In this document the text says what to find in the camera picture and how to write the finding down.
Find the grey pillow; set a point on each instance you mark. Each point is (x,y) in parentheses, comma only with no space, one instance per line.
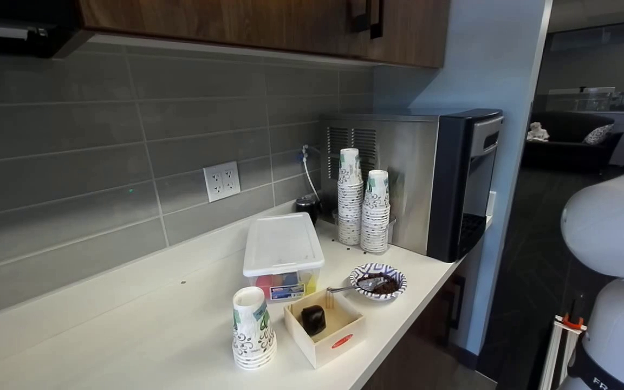
(599,135)

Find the small dark jar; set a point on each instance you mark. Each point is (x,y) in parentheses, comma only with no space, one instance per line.
(308,206)

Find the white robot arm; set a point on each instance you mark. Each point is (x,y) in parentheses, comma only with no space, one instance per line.
(616,223)

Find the brown coffee beans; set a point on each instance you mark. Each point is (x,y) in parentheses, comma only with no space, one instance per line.
(391,286)

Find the light wooden box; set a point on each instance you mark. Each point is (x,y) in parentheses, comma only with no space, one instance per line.
(325,344)

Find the clear plastic lidded container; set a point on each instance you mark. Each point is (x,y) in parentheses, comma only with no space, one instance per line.
(282,246)

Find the steel and black appliance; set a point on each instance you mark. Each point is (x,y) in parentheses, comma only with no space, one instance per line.
(406,180)

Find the dark open wall shelf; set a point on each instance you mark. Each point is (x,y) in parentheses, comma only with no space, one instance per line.
(15,33)

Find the tall patterned paper cup stack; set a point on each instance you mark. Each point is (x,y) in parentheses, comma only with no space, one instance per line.
(349,196)
(374,218)

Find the short patterned paper cup stack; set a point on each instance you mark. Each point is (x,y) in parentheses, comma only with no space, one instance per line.
(252,333)

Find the blue patterned paper bowl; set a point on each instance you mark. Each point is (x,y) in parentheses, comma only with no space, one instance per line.
(379,298)

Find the wooden cabinet door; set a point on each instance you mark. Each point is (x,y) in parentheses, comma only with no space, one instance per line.
(411,33)
(217,19)

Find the white cloth bundle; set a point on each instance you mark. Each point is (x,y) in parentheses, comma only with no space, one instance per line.
(537,134)

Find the white wall outlet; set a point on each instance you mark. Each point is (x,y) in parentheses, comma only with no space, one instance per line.
(222,180)

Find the dark grey spoon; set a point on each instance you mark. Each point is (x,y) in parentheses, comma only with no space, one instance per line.
(367,282)

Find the small black object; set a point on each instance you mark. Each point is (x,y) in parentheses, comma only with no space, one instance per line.
(313,319)

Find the dark sofa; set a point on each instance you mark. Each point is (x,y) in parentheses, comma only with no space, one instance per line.
(563,154)

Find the dark base cabinet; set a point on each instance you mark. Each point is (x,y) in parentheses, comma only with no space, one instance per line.
(427,339)

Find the white pole with red tip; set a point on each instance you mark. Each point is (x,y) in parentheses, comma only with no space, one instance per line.
(561,348)

